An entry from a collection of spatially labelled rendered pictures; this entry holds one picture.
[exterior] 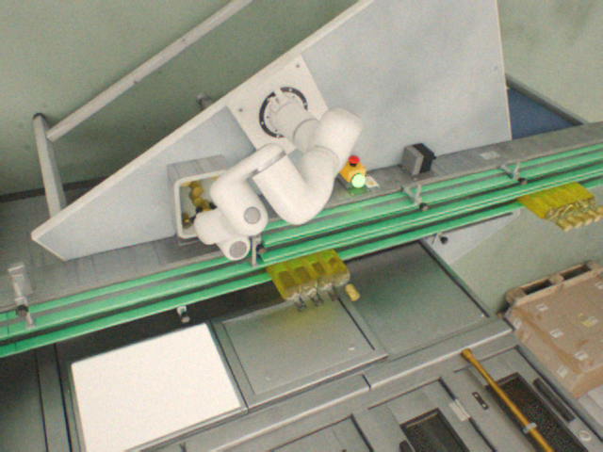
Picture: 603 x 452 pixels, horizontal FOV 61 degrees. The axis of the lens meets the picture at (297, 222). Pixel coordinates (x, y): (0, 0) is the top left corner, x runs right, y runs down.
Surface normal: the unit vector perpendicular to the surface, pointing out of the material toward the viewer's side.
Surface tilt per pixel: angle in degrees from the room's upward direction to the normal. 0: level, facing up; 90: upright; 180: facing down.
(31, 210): 90
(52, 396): 90
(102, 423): 90
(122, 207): 0
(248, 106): 5
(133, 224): 0
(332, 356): 90
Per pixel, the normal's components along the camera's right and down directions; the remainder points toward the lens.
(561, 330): 0.16, -0.74
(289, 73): 0.45, 0.54
